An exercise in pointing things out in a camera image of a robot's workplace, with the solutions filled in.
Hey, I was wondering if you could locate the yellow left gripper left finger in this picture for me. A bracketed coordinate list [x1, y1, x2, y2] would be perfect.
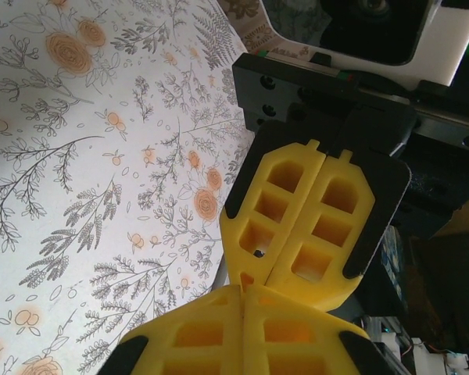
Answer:
[101, 284, 246, 375]

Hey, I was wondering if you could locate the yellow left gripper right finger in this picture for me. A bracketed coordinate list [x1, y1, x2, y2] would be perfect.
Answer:
[242, 286, 396, 375]

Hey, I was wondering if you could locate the floral patterned table cover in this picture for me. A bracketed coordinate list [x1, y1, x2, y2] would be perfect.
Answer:
[0, 0, 259, 375]

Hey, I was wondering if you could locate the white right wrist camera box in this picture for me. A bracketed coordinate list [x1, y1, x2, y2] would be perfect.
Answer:
[257, 0, 469, 89]

